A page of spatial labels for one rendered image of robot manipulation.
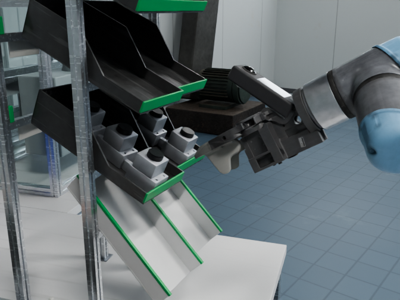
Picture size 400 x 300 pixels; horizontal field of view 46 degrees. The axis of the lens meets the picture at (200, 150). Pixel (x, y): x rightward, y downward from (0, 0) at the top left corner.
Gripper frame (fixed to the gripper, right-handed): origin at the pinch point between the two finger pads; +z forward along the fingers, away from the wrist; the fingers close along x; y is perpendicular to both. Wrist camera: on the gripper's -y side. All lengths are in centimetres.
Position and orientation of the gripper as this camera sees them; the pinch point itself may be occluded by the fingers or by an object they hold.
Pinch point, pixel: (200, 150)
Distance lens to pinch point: 78.8
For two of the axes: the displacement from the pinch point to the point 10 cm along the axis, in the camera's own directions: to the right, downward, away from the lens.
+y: 4.4, 9.0, -0.4
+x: 4.4, -1.7, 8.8
